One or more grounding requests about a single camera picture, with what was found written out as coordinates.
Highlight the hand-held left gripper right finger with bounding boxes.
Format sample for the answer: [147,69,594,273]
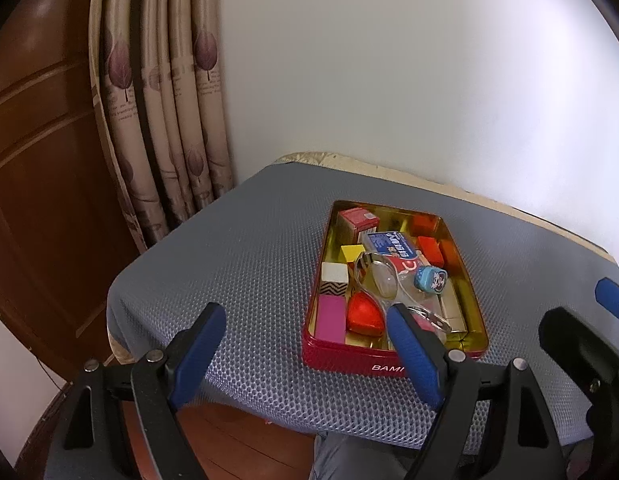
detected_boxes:
[386,302,565,480]

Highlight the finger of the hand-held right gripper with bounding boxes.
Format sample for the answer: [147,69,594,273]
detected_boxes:
[594,276,619,331]
[538,306,619,386]

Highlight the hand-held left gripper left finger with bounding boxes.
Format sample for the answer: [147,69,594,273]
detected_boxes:
[62,302,228,480]

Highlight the small clear box red contents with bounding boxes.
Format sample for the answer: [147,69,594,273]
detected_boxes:
[412,310,447,346]

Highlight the orange-red rounded block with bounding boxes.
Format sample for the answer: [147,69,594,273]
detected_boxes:
[346,291,385,337]

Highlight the red tin box gold inside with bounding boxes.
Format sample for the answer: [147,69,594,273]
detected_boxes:
[302,200,490,377]

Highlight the small blue round case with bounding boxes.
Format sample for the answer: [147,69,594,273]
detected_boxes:
[414,266,449,293]

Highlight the pink rectangular block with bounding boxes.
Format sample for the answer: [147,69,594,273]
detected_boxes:
[316,296,346,343]

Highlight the red rectangular block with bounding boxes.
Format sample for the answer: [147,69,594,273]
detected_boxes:
[417,236,446,268]

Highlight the white block black zigzag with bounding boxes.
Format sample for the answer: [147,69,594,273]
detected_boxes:
[319,261,349,297]

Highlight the red card box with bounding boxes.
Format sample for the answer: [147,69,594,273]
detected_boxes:
[338,208,380,241]

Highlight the grey mesh mat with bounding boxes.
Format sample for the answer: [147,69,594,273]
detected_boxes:
[106,162,619,456]

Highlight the person's grey trouser legs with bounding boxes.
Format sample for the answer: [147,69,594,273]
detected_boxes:
[309,432,415,480]

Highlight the gold tablecloth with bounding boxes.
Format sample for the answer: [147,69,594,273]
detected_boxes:
[274,151,617,266]

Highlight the brown wooden door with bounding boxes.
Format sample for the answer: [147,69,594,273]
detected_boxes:
[0,0,150,393]

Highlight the beige leaf-print curtain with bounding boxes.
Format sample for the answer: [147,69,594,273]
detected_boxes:
[88,0,235,256]

